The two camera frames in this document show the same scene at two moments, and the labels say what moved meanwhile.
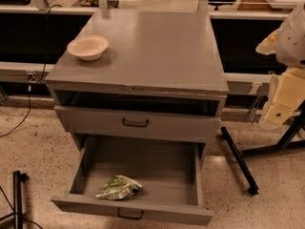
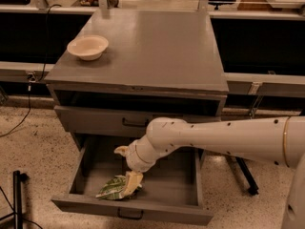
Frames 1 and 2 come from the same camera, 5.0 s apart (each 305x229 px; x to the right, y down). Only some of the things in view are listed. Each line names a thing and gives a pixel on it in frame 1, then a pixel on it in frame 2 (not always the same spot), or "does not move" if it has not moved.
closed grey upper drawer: x=138 y=124 does not move
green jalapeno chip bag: x=119 y=187 does not move
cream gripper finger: x=268 y=46 to x=122 y=150
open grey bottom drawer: x=169 y=172 does not move
